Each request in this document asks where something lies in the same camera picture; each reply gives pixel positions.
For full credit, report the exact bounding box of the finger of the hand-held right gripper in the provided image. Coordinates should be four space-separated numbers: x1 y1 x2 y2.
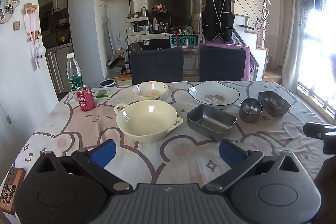
303 122 336 139

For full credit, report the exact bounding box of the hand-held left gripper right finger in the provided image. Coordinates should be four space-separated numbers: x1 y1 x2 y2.
202 140 302 194

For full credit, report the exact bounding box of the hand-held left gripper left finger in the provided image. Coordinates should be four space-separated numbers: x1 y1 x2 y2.
33 139 133 194

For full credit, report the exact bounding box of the large rectangular steel tray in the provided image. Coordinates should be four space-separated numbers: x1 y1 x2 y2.
185 104 237 142

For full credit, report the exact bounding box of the small rectangular steel container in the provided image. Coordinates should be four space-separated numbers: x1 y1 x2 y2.
258 91 291 117

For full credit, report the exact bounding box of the cream two-handled bowl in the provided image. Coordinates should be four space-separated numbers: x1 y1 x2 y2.
114 100 184 143

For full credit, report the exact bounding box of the white blue-rimmed leaf plate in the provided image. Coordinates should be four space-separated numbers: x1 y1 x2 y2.
188 81 240 109

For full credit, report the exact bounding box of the person's right forearm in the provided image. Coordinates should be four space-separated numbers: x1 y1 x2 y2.
313 156 336 224

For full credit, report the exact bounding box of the bear-print tablecloth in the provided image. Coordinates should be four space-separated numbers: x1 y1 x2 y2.
5 80 335 224

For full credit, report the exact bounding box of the round steel bowl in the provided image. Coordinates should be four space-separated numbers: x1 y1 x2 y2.
239 97 263 123

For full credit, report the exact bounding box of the red drink can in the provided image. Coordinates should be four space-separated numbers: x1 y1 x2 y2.
76 85 95 112

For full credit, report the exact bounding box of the green snack packet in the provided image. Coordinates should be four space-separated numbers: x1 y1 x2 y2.
93 89 110 98

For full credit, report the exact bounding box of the wooden step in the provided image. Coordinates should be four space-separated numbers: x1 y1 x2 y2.
263 67 283 80

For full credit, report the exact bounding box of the round grey bin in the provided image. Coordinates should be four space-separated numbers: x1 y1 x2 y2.
99 79 116 88

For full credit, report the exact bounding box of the floral scalloped bowl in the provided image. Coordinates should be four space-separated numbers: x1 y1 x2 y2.
133 81 170 101

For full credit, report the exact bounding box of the clear plastic water bottle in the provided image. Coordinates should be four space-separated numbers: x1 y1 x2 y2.
66 52 84 93

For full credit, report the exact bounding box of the dark fabric chair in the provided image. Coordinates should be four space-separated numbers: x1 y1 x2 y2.
129 47 185 85
200 47 247 82

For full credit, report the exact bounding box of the grey kitchen base cabinet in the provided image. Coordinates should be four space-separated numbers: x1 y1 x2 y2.
45 46 75 94

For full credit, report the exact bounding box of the wooden tag with characters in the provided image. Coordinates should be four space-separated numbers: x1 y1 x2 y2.
0 168 26 215

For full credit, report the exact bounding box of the beige curtain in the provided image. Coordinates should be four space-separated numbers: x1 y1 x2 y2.
281 0 306 83

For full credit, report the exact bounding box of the white plush toy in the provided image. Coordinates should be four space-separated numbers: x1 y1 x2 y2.
35 46 47 59

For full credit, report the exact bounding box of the pink hanger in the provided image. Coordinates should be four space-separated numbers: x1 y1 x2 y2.
254 7 270 29

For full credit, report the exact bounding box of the black printed box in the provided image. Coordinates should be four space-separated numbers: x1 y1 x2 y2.
138 39 171 51

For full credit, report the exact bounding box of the teal plate sign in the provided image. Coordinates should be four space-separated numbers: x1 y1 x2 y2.
171 36 198 48

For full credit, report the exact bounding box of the yellow kettle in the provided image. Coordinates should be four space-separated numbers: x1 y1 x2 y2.
56 28 71 44

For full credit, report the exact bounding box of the white organizer with bottles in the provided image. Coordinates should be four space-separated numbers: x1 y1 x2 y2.
125 17 150 34

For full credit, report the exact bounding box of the black vest with white trim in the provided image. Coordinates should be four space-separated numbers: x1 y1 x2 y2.
202 0 235 43

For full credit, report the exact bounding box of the pink ribbon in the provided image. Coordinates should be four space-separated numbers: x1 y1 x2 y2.
25 11 42 68

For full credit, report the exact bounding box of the black rack with bottles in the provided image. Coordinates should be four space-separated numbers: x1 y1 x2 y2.
151 10 171 33

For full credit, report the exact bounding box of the window frame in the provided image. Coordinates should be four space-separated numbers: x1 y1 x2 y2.
297 4 336 119

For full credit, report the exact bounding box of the white wall cable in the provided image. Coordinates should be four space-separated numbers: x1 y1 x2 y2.
0 101 12 125

